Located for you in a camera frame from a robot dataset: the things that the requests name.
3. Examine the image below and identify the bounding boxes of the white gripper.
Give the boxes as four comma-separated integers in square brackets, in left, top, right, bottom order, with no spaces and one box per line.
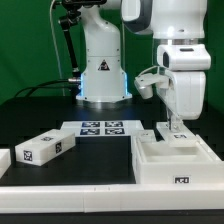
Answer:
[157,70,206,131]

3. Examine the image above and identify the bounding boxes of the white cabinet body box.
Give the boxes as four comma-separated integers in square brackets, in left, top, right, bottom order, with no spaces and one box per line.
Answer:
[132,136,224,184]

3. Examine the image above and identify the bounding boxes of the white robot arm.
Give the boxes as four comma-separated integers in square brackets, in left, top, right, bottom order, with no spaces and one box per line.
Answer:
[77,0,211,132]

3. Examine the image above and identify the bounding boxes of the white cabinet top block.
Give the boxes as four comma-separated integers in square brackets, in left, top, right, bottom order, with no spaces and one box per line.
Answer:
[15,129,75,166]

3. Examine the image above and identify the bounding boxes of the white left fence piece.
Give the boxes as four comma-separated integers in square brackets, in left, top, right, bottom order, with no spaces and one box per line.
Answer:
[0,149,11,178]

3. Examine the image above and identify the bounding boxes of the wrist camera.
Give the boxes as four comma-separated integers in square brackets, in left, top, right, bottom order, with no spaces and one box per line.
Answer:
[134,73,169,99]

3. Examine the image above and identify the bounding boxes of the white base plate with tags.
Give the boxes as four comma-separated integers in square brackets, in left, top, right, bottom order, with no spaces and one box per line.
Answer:
[61,120,143,137]

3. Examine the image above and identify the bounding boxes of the white front fence rail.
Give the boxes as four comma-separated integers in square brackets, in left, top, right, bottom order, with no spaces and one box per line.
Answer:
[0,184,224,213]

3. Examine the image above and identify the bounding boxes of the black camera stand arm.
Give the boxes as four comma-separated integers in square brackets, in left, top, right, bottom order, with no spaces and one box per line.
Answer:
[59,0,107,78]

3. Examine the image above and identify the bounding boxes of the black cables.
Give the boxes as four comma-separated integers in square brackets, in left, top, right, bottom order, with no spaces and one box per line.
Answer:
[13,77,82,98]

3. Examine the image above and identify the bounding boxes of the white cable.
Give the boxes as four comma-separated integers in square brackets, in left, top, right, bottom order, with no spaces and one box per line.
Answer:
[49,0,66,97]

